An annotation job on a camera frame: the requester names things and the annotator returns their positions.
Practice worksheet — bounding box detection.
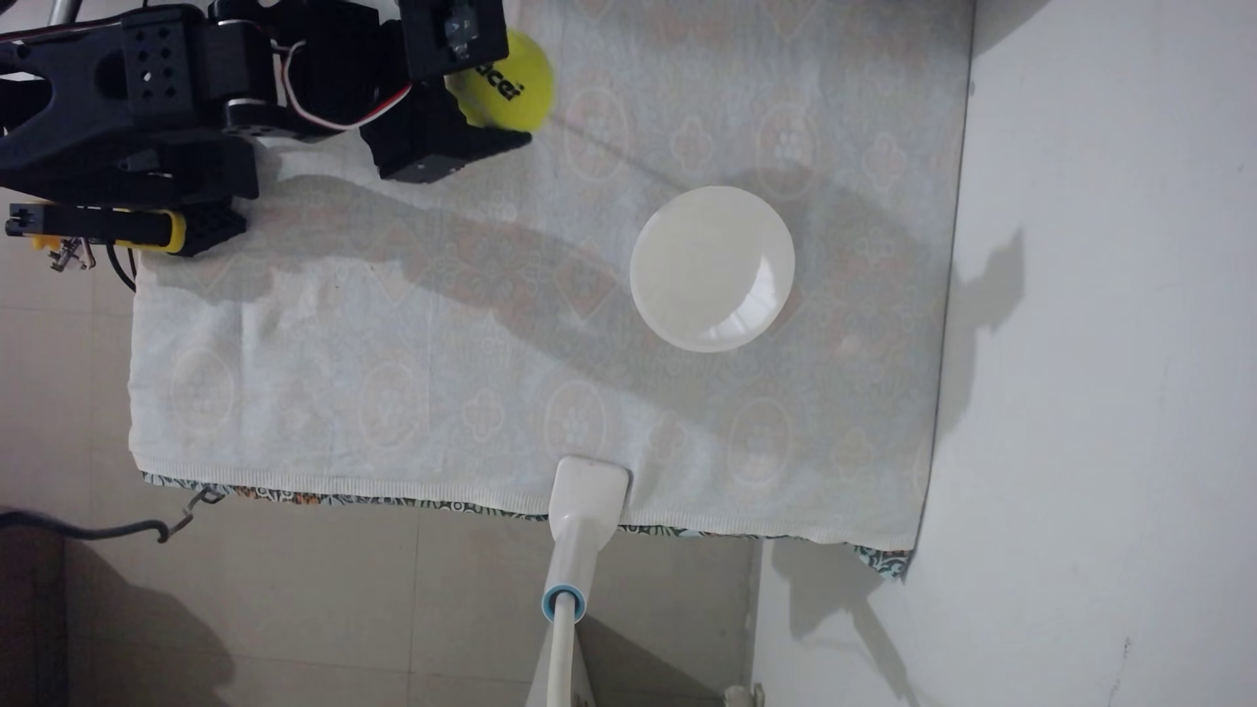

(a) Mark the yellow tennis ball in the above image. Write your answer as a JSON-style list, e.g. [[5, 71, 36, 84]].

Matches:
[[446, 29, 555, 135]]

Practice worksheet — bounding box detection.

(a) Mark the white round bowl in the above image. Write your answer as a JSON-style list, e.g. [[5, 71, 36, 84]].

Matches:
[[628, 185, 797, 354]]

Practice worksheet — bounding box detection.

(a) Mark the white patterned towel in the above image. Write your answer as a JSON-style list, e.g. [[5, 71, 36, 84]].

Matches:
[[128, 0, 975, 553]]

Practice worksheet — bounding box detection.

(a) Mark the black yellow table clamp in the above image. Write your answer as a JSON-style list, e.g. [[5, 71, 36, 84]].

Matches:
[[5, 203, 188, 257]]

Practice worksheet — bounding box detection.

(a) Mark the white stand with blue ring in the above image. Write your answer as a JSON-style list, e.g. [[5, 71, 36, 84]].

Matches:
[[540, 454, 632, 707]]

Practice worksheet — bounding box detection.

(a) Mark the black floor cable with hook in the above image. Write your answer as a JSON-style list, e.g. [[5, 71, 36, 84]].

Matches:
[[0, 488, 226, 544]]

